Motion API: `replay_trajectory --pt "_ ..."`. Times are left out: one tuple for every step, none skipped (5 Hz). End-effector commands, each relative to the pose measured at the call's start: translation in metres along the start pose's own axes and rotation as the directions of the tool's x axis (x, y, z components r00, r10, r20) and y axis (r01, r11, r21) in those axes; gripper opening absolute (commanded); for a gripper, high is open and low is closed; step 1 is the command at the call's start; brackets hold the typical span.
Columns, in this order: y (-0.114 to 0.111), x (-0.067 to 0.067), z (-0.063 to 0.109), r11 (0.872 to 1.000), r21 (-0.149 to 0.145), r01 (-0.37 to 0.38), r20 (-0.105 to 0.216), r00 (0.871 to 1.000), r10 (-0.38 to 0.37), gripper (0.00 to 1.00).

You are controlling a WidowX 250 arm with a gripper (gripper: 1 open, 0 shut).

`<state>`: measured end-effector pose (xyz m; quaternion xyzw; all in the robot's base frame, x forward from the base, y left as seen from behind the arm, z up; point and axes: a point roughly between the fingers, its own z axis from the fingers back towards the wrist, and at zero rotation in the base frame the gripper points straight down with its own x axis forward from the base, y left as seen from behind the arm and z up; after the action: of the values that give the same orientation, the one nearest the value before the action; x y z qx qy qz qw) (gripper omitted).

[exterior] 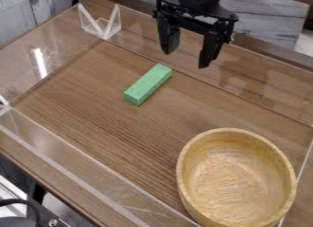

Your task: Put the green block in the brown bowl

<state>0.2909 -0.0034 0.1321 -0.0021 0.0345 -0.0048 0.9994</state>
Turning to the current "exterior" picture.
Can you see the clear acrylic corner bracket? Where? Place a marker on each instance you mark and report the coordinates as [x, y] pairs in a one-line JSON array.
[[103, 28]]

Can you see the black metal table frame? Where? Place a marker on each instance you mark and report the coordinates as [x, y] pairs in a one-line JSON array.
[[54, 213]]

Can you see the clear acrylic tray wall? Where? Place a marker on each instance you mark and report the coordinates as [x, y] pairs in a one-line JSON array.
[[104, 153]]

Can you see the green rectangular block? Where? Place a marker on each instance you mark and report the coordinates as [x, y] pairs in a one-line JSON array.
[[147, 84]]

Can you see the brown wooden bowl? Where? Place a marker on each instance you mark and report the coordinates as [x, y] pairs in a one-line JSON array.
[[235, 179]]

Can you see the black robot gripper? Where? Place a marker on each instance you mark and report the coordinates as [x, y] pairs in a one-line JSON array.
[[195, 8]]

